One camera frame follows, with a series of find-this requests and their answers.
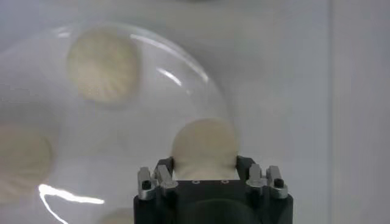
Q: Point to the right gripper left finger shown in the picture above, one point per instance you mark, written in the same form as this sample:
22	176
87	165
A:
161	179

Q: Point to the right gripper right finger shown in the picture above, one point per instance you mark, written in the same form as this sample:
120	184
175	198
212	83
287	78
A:
259	178

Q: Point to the white steamed baozi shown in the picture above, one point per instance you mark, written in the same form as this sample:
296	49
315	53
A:
204	143
21	158
103	67
119	218

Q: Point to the white round plate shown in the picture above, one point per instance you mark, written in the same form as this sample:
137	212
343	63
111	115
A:
146	115

